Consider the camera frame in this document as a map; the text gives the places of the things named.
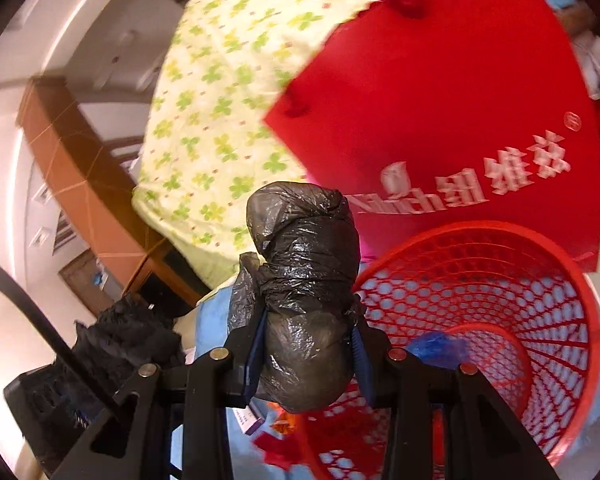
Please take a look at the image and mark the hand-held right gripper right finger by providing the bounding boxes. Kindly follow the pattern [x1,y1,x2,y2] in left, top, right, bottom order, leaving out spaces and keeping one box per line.
[349,310,562,480]

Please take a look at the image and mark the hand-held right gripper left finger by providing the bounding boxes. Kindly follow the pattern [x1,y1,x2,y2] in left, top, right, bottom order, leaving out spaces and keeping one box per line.
[45,309,269,480]

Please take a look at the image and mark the black plastic bag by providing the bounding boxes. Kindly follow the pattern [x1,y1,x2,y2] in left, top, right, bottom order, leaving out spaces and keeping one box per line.
[227,181,366,415]

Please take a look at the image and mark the red mesh plastic basket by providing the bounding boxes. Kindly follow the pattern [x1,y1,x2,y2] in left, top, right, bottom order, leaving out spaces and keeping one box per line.
[252,220,600,480]

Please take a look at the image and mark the small purple white box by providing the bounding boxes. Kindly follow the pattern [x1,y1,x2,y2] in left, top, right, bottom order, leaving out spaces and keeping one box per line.
[232,405,264,436]

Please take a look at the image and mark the blue plastic bag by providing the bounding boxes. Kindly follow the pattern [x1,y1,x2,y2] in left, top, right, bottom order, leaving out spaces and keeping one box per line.
[410,332,468,366]

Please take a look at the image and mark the black bin with liner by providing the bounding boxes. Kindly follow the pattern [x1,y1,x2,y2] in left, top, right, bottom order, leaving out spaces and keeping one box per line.
[2,360,146,478]

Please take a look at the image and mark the clover print quilt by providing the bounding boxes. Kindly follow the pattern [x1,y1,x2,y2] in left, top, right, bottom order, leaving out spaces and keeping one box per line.
[130,0,381,288]

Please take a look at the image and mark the red printed shopping bag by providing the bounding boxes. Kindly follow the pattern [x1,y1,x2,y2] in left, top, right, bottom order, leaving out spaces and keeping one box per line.
[262,0,600,273]

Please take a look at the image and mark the black cable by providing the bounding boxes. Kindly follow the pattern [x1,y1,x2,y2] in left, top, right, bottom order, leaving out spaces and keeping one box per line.
[0,252,126,416]

